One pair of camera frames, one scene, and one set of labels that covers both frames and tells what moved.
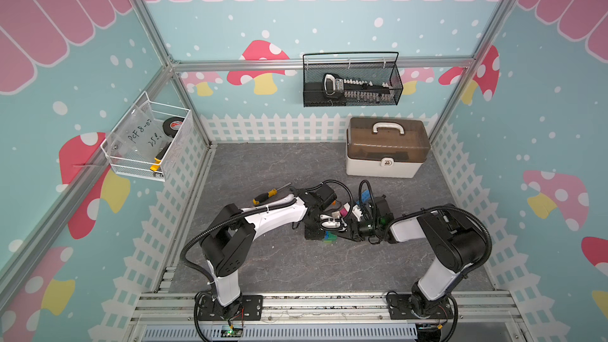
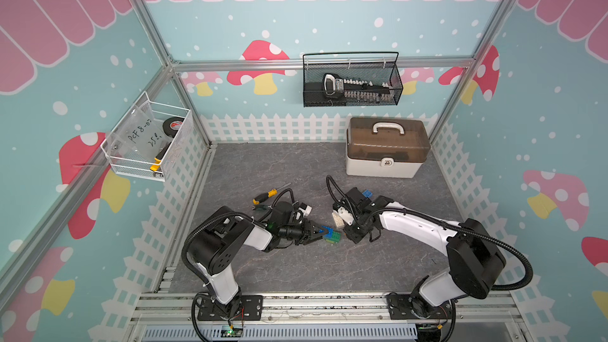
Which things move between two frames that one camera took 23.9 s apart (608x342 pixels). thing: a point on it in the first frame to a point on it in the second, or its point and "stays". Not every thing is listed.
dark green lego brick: (331, 237) stays
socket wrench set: (335, 86) stays
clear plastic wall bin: (146, 142) stays
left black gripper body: (312, 228) to (296, 232)
